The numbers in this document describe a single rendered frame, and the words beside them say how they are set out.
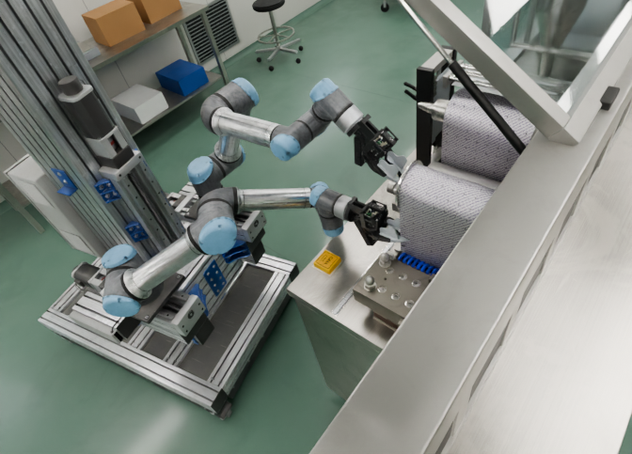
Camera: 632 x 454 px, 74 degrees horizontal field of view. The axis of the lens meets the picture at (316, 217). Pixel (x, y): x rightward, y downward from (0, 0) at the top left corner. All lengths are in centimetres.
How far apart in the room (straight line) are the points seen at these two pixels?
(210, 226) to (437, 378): 98
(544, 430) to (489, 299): 24
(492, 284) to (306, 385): 183
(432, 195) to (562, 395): 59
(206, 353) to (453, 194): 156
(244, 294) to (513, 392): 185
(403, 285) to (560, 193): 71
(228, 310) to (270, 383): 43
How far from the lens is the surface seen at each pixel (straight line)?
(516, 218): 58
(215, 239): 132
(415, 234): 124
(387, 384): 45
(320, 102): 121
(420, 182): 113
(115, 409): 263
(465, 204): 109
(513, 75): 68
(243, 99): 153
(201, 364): 225
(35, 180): 188
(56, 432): 277
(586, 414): 71
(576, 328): 76
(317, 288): 143
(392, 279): 127
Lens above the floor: 207
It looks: 45 degrees down
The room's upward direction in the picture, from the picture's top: 14 degrees counter-clockwise
